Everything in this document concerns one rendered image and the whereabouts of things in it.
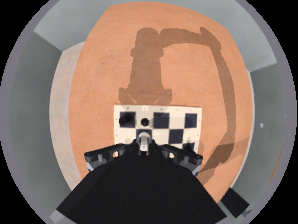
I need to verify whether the chessboard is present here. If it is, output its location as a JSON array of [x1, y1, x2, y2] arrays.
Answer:
[[114, 105, 202, 153]]

